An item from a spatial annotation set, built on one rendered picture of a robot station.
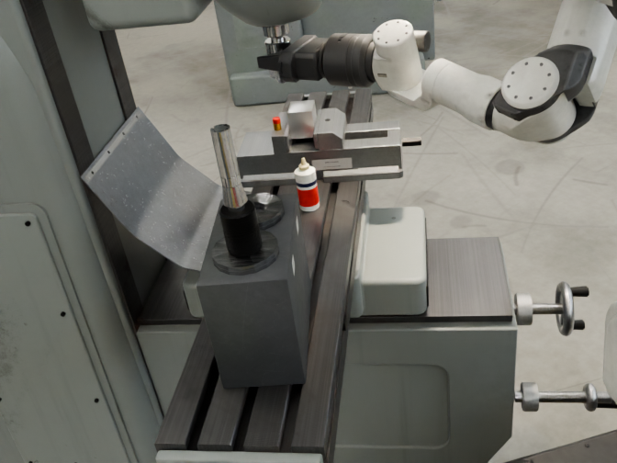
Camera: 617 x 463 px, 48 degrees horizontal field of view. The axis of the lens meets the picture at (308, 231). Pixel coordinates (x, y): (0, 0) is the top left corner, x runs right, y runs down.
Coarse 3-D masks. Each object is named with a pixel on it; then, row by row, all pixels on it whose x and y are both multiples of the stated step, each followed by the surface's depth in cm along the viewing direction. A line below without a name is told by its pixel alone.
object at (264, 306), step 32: (288, 224) 97; (224, 256) 90; (256, 256) 89; (288, 256) 91; (224, 288) 88; (256, 288) 88; (288, 288) 88; (224, 320) 91; (256, 320) 90; (288, 320) 90; (224, 352) 94; (256, 352) 94; (288, 352) 93; (224, 384) 97; (256, 384) 97; (288, 384) 97
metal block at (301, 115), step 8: (296, 104) 145; (304, 104) 144; (312, 104) 144; (288, 112) 142; (296, 112) 141; (304, 112) 141; (312, 112) 142; (288, 120) 142; (296, 120) 142; (304, 120) 142; (312, 120) 142; (296, 128) 143; (304, 128) 143; (312, 128) 143; (296, 136) 144; (304, 136) 144; (312, 136) 144
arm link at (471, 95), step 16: (448, 64) 106; (448, 80) 104; (464, 80) 102; (480, 80) 101; (496, 80) 101; (448, 96) 104; (464, 96) 102; (480, 96) 100; (496, 96) 96; (560, 96) 93; (464, 112) 103; (480, 112) 100; (496, 112) 98; (512, 112) 94; (528, 112) 93; (544, 112) 93; (560, 112) 95; (576, 112) 99; (496, 128) 100; (512, 128) 97; (528, 128) 97; (544, 128) 97; (560, 128) 98
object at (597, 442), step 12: (612, 432) 125; (576, 444) 124; (588, 444) 123; (600, 444) 123; (612, 444) 123; (528, 456) 124; (540, 456) 123; (552, 456) 123; (564, 456) 122; (576, 456) 122; (588, 456) 122; (600, 456) 121; (612, 456) 121
